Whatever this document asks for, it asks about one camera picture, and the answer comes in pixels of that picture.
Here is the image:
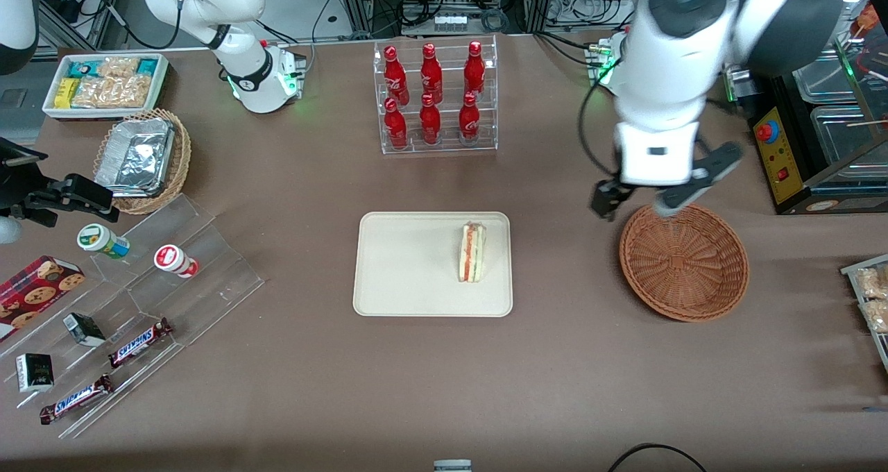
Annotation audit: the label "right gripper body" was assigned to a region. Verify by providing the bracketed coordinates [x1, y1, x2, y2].
[0, 170, 42, 245]

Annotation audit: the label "triangle sandwich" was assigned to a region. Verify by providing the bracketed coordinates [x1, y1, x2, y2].
[456, 222, 488, 283]

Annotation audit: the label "brown wicker basket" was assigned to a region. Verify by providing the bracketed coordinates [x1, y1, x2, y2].
[620, 203, 750, 322]

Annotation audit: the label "light wicker basket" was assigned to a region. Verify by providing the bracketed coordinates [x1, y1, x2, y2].
[94, 108, 191, 216]

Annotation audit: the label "metal snack tray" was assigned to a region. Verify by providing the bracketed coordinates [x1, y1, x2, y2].
[841, 253, 888, 374]

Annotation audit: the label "beige plastic serving tray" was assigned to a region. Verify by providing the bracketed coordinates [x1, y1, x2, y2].
[353, 212, 513, 318]

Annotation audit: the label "green lid yogurt cup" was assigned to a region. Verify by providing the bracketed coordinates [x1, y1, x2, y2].
[76, 224, 130, 260]

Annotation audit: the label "stacked aluminium foil containers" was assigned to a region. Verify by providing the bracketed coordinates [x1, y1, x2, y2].
[95, 117, 176, 199]

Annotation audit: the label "black food warmer cabinet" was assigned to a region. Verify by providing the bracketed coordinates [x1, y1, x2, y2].
[721, 0, 888, 216]

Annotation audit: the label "white snack bin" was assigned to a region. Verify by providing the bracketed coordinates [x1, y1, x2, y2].
[43, 53, 169, 121]

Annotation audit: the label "large clear cracker bag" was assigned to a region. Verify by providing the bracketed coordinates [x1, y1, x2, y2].
[71, 75, 152, 109]

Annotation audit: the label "red plaid cookie box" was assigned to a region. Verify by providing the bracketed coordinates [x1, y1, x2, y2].
[0, 255, 85, 342]

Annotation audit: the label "red lid yogurt cup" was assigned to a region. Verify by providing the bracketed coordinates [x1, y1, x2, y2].
[154, 244, 200, 278]

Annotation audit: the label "small clear cracker bag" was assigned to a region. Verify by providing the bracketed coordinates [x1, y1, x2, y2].
[97, 56, 139, 81]

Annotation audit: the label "small black white box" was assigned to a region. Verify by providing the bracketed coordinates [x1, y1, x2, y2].
[15, 353, 54, 394]
[62, 312, 106, 348]

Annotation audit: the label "clear acrylic stepped display rack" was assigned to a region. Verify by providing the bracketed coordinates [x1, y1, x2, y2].
[0, 194, 266, 439]

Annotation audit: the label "Snickers chocolate bar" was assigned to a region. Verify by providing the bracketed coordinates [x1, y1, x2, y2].
[108, 318, 173, 369]
[40, 373, 115, 425]

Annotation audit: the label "red cola bottle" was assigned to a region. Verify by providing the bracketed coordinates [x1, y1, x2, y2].
[459, 92, 481, 144]
[419, 94, 442, 146]
[384, 97, 409, 150]
[383, 45, 410, 106]
[420, 42, 443, 103]
[463, 40, 486, 99]

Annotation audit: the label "clear acrylic bottle rack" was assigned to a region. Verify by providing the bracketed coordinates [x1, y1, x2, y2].
[373, 35, 499, 155]

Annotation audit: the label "clear fried snack bag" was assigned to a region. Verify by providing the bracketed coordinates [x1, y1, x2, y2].
[855, 267, 888, 299]
[860, 298, 888, 334]

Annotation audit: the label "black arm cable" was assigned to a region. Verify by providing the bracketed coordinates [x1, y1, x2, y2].
[579, 76, 622, 183]

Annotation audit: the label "black floor cable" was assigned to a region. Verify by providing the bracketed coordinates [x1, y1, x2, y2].
[608, 444, 708, 472]

